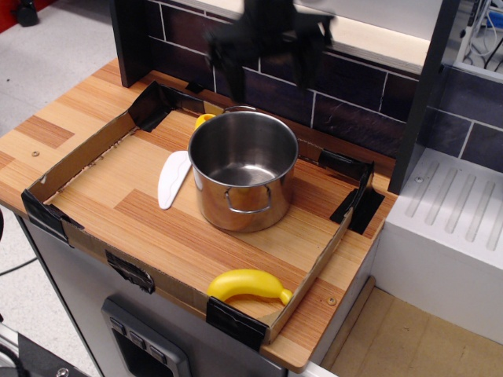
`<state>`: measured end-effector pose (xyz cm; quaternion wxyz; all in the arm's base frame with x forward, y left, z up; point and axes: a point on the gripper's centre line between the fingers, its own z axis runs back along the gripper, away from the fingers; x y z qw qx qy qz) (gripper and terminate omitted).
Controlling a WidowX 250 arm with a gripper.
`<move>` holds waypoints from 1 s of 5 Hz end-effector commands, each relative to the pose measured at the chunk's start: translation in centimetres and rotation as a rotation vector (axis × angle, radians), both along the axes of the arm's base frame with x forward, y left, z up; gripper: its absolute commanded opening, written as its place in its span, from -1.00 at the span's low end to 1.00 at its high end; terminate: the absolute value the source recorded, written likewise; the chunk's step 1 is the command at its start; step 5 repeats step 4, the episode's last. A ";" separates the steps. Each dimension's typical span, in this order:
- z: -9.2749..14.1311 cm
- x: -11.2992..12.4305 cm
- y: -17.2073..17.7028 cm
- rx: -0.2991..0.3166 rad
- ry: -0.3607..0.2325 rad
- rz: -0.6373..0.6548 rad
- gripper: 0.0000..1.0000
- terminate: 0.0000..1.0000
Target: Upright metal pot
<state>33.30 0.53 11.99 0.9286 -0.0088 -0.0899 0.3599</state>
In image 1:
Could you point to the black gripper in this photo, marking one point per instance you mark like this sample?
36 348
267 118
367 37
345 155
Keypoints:
267 28

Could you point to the stainless steel pot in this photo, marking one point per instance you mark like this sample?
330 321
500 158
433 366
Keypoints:
243 168

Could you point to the cardboard fence with black tape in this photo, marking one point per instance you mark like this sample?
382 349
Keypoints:
99 202

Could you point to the yellow toy banana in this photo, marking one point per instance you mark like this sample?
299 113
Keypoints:
248 282

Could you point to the white drainboard sink unit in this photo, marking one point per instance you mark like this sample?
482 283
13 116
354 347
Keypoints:
441 246

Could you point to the grey oven control panel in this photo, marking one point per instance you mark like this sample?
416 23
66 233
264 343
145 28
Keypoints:
144 351

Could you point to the dark left shelf post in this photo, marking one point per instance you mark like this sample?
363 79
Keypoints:
131 34

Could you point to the dark shelf post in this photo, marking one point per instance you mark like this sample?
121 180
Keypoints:
131 34
442 53

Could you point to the dark right shelf post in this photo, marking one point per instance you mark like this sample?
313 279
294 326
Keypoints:
442 53

